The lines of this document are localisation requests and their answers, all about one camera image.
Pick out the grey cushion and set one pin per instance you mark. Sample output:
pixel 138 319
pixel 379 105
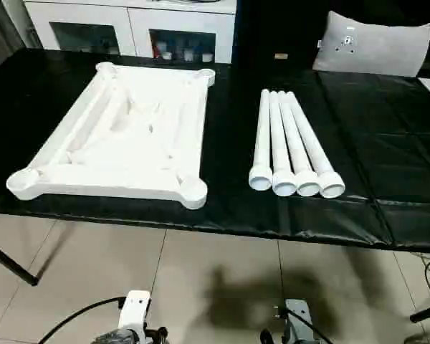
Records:
pixel 376 46

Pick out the white glass-door cabinet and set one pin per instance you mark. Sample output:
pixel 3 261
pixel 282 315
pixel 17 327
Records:
pixel 136 29

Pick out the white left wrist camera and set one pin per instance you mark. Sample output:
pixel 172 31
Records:
pixel 135 312

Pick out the white plastic table top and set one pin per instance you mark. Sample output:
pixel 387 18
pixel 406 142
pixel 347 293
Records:
pixel 129 136

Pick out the small yellow tag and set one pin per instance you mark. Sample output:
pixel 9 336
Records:
pixel 281 56

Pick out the black metal frame leg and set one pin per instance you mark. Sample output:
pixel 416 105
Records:
pixel 426 312
pixel 11 264

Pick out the black table mat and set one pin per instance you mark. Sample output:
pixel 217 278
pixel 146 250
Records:
pixel 387 158

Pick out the white plastic table leg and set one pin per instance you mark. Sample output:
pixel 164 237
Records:
pixel 317 154
pixel 297 154
pixel 279 150
pixel 261 143

